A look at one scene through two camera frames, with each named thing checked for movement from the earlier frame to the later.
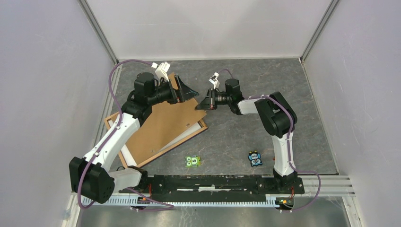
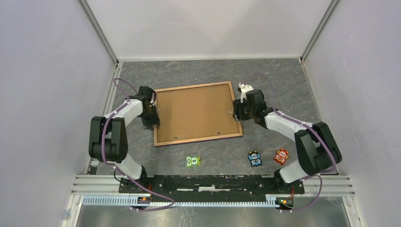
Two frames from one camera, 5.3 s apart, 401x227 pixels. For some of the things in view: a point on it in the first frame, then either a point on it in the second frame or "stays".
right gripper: x=208 y=102 → x=238 y=106
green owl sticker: x=193 y=161 stays
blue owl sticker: x=255 y=158 stays
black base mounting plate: x=206 y=187 stays
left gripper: x=187 y=92 → x=155 y=120
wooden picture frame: x=203 y=125 → x=156 y=144
